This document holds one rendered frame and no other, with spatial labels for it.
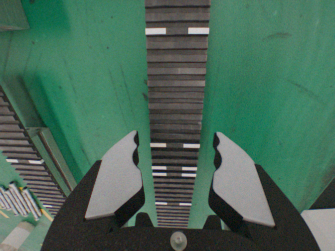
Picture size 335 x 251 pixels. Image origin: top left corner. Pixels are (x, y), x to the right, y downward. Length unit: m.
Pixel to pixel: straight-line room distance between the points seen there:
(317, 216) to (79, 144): 0.43
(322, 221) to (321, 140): 0.18
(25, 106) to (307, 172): 0.41
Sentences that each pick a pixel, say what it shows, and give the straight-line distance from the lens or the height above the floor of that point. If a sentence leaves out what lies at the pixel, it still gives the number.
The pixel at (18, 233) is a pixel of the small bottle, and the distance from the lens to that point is 0.53.
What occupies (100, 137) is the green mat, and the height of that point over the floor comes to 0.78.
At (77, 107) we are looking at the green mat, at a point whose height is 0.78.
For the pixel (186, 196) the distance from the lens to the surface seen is 0.20.
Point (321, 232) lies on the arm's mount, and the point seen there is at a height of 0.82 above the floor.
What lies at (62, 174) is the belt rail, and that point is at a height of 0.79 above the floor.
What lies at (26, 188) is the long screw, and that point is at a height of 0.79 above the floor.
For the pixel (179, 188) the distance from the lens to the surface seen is 0.18.
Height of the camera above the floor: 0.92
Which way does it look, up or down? 62 degrees down
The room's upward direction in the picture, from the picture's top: 175 degrees counter-clockwise
